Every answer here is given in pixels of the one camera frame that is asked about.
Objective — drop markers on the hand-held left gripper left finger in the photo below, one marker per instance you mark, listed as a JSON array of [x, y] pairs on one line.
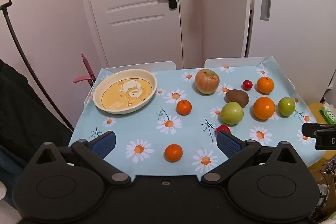
[[105, 142]]

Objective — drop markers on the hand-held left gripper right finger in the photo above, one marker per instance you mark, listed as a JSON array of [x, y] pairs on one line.
[[227, 144]]

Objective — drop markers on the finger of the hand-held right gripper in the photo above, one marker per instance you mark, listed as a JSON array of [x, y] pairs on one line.
[[308, 130]]

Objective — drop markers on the red cherry tomato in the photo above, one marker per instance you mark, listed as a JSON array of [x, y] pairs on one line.
[[247, 84], [223, 128]]

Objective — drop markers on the large light green apple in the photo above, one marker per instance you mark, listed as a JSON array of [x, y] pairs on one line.
[[231, 113]]

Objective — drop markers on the small green apple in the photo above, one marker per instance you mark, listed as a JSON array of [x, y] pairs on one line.
[[286, 106]]

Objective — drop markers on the brown kiwi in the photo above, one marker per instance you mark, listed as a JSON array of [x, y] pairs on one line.
[[237, 98]]

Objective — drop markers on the large orange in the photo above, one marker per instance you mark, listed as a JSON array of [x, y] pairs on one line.
[[265, 85], [263, 108]]

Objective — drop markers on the cream plate with yellow print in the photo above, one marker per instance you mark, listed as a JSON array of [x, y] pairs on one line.
[[126, 94]]

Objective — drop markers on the small tangerine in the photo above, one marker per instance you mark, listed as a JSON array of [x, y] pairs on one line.
[[173, 153], [183, 107]]

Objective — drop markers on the large reddish brown apple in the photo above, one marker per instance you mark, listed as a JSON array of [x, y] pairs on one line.
[[206, 81]]

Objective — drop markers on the green packet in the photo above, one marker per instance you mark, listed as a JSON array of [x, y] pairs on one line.
[[328, 114]]

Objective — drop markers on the blue daisy print tablecloth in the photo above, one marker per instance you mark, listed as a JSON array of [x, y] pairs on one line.
[[147, 124]]

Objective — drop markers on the pink plastic tool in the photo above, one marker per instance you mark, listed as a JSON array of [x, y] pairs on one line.
[[88, 69]]

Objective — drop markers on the dark cloth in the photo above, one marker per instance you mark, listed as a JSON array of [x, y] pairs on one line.
[[23, 113]]

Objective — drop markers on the white sliding door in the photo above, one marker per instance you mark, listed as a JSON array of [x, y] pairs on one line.
[[296, 29]]

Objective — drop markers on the white panelled door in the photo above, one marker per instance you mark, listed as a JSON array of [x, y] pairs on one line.
[[131, 29]]

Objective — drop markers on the black curved pole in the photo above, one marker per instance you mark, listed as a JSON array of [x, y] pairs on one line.
[[15, 37]]

